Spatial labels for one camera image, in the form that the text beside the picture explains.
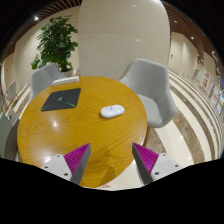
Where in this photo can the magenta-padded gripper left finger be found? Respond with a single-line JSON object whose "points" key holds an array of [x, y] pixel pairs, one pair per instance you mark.
{"points": [[76, 159]]}

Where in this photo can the white power strip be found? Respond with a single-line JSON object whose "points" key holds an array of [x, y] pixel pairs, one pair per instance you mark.
{"points": [[65, 80]]}

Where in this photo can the white lounge chair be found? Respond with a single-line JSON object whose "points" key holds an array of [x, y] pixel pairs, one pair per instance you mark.
{"points": [[12, 90]]}

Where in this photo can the grey upholstered armchair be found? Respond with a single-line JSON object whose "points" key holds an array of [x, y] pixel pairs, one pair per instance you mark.
{"points": [[41, 80], [150, 86]]}

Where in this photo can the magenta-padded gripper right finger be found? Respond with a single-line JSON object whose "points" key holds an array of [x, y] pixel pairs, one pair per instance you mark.
{"points": [[148, 159]]}

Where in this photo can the grey-green armchair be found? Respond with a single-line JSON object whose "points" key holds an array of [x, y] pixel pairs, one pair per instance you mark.
{"points": [[6, 135]]}

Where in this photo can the potted green leafy plant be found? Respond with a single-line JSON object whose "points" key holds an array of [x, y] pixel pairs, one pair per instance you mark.
{"points": [[57, 41]]}

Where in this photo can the white printed computer mouse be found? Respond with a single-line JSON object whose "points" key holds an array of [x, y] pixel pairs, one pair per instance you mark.
{"points": [[112, 111]]}

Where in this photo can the black mouse pad green lines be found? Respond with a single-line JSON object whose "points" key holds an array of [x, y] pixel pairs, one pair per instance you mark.
{"points": [[61, 99]]}

